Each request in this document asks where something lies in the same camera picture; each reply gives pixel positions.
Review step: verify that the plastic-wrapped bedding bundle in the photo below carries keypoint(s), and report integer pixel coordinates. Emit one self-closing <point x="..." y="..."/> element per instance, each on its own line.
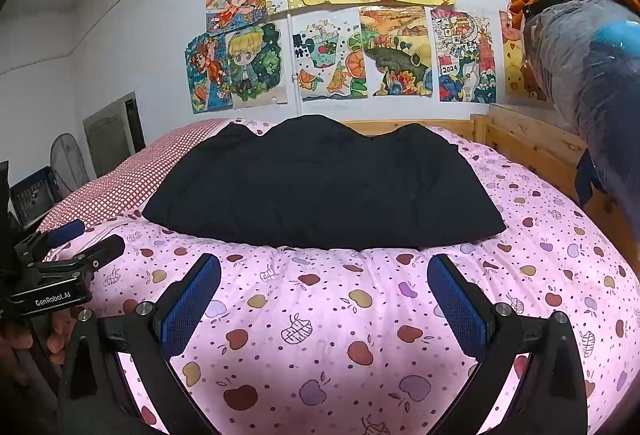
<point x="590" y="80"/>

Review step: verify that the blond character drawing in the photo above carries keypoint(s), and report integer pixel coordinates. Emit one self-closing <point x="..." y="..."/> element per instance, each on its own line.
<point x="255" y="65"/>

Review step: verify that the drink cup oranges drawing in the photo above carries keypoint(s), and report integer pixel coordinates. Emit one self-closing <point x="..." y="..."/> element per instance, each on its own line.
<point x="327" y="55"/>

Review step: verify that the yellow bear drawing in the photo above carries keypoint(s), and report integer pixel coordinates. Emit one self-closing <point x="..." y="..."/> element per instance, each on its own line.
<point x="517" y="60"/>

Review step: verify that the city tower drawing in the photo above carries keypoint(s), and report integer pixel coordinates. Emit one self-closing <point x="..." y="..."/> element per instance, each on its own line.
<point x="462" y="55"/>

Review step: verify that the grey door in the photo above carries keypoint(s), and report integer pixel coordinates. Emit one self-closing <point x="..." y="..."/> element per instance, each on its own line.
<point x="112" y="135"/>

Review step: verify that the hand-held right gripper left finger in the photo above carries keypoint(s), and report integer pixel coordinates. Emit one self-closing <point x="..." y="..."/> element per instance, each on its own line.
<point x="190" y="305"/>

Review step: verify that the pink apple-print quilt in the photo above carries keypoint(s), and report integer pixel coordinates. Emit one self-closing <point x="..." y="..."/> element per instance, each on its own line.
<point x="325" y="325"/>

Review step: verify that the black plastic crate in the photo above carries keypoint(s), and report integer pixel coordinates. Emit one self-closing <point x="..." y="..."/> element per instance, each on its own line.
<point x="32" y="195"/>

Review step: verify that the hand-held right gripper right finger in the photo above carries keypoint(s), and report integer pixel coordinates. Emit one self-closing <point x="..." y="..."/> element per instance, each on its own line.
<point x="457" y="310"/>

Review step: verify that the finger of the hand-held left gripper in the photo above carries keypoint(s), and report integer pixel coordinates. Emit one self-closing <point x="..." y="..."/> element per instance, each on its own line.
<point x="102" y="250"/>
<point x="65" y="231"/>

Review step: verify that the red checked pillow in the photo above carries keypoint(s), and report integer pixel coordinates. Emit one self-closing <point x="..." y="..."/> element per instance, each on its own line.
<point x="125" y="180"/>

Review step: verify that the black padded jacket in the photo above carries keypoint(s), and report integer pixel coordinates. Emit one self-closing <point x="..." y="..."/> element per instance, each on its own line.
<point x="325" y="185"/>

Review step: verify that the person's left hand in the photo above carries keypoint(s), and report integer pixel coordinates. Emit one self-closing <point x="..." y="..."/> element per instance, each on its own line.
<point x="56" y="332"/>

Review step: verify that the orange landscape drawing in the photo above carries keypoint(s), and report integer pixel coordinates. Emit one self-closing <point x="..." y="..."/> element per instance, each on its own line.
<point x="395" y="50"/>

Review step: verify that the swimming girl drawing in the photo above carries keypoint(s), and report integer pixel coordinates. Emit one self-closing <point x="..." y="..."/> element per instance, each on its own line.
<point x="237" y="5"/>

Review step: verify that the white wall pipe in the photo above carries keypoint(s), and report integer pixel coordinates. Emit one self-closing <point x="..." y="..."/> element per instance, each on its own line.
<point x="295" y="107"/>

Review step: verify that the wooden bed frame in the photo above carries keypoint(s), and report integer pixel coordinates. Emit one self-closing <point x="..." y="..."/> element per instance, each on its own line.
<point x="530" y="135"/>

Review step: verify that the electric fan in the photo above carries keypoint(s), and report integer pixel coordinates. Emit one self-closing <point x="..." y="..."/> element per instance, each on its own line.
<point x="70" y="165"/>

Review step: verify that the orange-haired girl drawing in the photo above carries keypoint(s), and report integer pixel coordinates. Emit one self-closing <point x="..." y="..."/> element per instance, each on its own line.
<point x="207" y="70"/>

